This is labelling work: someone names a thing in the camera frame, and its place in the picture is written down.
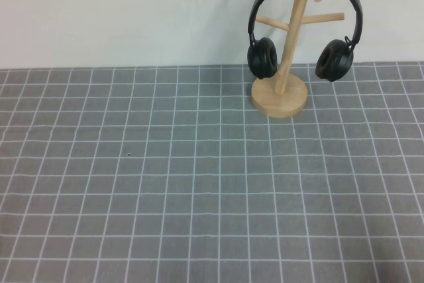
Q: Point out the black over-ear headphones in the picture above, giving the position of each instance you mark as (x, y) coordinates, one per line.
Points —
(262, 56)

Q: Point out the wooden headphone stand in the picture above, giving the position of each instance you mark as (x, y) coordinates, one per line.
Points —
(280, 100)

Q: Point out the grey white-grid tablecloth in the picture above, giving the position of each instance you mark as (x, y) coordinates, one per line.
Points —
(165, 180)

